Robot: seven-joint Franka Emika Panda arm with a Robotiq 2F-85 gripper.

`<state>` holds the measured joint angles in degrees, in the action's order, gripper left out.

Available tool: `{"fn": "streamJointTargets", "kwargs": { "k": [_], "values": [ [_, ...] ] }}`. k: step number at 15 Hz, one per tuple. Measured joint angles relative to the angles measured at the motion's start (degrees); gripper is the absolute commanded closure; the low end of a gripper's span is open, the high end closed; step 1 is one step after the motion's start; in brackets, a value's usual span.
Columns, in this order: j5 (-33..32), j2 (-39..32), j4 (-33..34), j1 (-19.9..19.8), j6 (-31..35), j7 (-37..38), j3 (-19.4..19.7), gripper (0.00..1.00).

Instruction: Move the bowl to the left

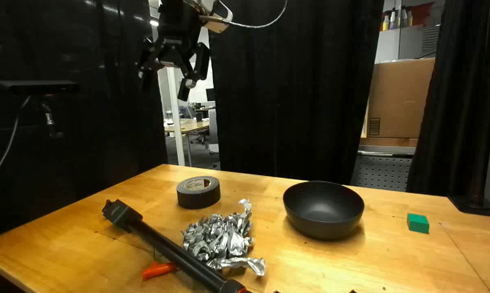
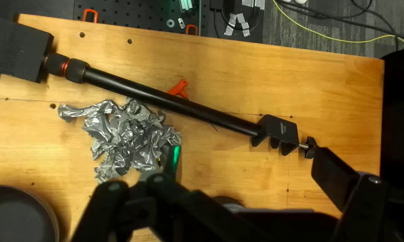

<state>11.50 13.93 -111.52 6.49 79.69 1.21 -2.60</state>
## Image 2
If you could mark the crumpled gray duct tape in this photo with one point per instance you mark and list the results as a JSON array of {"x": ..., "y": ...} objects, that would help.
[{"x": 125, "y": 136}]

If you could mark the black equipment block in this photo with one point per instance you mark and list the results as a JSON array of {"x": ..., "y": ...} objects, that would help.
[{"x": 400, "y": 116}]

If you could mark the large black box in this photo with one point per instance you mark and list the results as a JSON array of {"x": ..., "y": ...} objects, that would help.
[{"x": 14, "y": 48}]

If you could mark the black round bowl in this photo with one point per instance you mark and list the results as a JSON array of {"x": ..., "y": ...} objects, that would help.
[{"x": 18, "y": 216}]

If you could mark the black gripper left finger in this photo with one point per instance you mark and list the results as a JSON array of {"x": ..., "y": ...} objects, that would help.
[{"x": 135, "y": 210}]

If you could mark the white tape strips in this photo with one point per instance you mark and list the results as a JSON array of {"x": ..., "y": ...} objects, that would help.
[{"x": 237, "y": 23}]

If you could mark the black pegboard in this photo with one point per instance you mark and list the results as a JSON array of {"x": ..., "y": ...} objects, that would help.
[{"x": 139, "y": 13}]

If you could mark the orange pegboard hook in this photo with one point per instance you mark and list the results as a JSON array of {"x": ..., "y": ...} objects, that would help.
[
  {"x": 89, "y": 15},
  {"x": 191, "y": 29}
]

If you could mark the long black pole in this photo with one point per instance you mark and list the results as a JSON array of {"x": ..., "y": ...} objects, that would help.
[{"x": 165, "y": 98}]

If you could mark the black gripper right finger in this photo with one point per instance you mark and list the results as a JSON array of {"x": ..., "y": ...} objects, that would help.
[{"x": 344, "y": 179}]

